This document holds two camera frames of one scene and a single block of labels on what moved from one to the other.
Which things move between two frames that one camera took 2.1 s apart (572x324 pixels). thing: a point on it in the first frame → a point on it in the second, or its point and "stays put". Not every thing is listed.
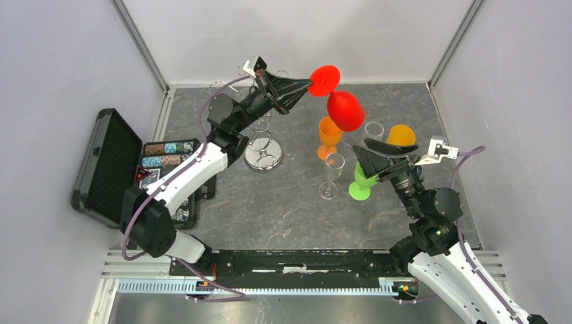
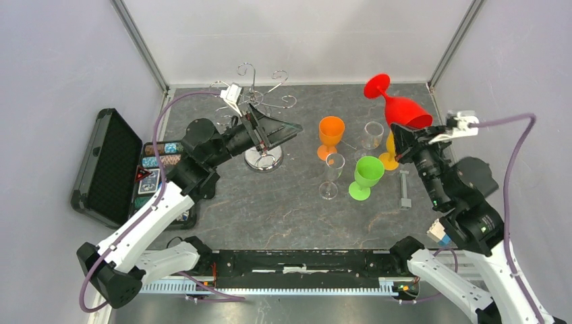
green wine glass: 360,190 stays put
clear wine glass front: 374,130 stays put
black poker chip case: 117,158 stays put
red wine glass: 345,109 → 403,113
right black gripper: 374,163 → 417,140
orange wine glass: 330,135 stays put
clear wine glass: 334,167 stays put
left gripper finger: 289,91 → 273,131
